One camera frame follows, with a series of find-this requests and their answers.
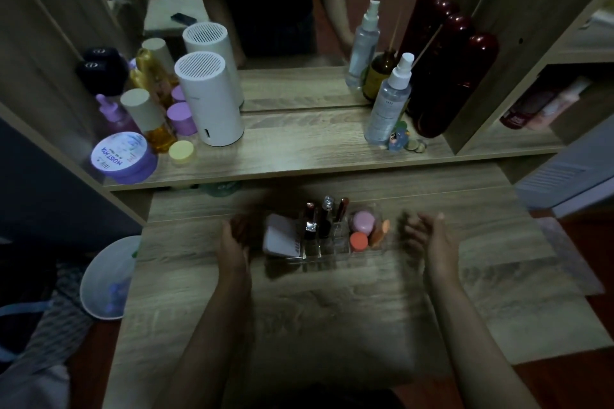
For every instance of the small yellow lid jar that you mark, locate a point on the small yellow lid jar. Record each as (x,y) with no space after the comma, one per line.
(181,152)

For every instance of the purple dropper bottle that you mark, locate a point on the purple dropper bottle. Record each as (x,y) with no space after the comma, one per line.
(114,117)

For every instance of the person's left hand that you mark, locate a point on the person's left hand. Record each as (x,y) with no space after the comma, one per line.
(231,248)

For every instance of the white storage box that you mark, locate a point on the white storage box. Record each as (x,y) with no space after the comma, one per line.
(568,171)

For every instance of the small coin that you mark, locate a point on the small coin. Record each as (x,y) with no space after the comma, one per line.
(420,147)
(412,145)

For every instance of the clear acrylic makeup organizer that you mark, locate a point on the clear acrylic makeup organizer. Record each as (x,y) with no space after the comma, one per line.
(331,243)

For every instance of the white plastic basin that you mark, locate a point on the white plastic basin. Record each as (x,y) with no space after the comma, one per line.
(109,279)

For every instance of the person's left fingers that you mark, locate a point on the person's left fingers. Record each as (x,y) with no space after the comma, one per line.
(238,227)

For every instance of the slim dark red lipstick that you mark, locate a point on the slim dark red lipstick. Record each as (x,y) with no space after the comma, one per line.
(341,211)

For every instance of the white cylindrical air device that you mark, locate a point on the white cylindrical air device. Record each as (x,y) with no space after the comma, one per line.
(210,99)

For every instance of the pale pink tube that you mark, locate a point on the pale pink tube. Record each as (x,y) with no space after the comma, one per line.
(559,104)

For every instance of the person's right forearm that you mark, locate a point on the person's right forearm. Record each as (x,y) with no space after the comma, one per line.
(472,341)

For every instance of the grey striped cloth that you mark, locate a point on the grey striped cloth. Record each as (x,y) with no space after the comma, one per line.
(50,327)

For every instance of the small colourful figurine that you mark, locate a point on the small colourful figurine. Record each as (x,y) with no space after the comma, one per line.
(398,135)

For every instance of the black round jar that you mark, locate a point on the black round jar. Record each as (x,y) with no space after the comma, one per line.
(102,71)

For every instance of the black lipstick with clear cap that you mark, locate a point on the black lipstick with clear cap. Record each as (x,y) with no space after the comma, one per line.
(326,216)

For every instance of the clear spray bottle white nozzle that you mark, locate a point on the clear spray bottle white nozzle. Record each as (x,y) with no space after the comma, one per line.
(387,104)

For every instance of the pink makeup sponge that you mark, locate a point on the pink makeup sponge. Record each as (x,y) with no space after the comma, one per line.
(363,222)

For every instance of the green round object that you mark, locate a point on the green round object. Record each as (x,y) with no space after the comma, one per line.
(219,188)

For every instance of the pointed orange makeup sponge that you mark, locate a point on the pointed orange makeup sponge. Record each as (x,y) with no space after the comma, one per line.
(382,233)

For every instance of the dark red shelf bottle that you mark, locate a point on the dark red shelf bottle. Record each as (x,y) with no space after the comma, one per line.
(526,110)

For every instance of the large purple cream jar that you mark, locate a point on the large purple cream jar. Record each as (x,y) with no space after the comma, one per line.
(123,157)

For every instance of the round orange makeup sponge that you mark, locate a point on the round orange makeup sponge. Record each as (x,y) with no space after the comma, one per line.
(358,242)

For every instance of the white square compact case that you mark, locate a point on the white square compact case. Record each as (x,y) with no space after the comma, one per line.
(280,236)

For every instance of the dark red silver lipstick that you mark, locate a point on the dark red silver lipstick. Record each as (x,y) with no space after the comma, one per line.
(311,221)

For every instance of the person's right hand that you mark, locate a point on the person's right hand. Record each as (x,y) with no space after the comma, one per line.
(437,243)

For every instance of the person's right fingers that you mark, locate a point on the person's right fingers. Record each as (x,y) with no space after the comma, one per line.
(418,230)

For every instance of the amber reed diffuser bottle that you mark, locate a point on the amber reed diffuser bottle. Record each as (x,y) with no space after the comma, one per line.
(378,74)

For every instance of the small purple lid jar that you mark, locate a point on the small purple lid jar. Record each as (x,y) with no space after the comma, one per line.
(182,118)

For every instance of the tall dark red bottle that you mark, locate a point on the tall dark red bottle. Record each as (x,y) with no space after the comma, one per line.
(463,87)
(446,82)

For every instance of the person's left forearm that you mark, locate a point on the person's left forearm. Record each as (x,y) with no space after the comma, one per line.
(211,341)

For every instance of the amber bottle with beige cap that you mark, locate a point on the amber bottle with beige cap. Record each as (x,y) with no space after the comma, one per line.
(148,120)

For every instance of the wall mirror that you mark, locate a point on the wall mirror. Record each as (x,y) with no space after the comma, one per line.
(292,15)

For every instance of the wooden vanity shelf unit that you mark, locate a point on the wooden vanity shelf unit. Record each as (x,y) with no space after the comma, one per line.
(307,150)

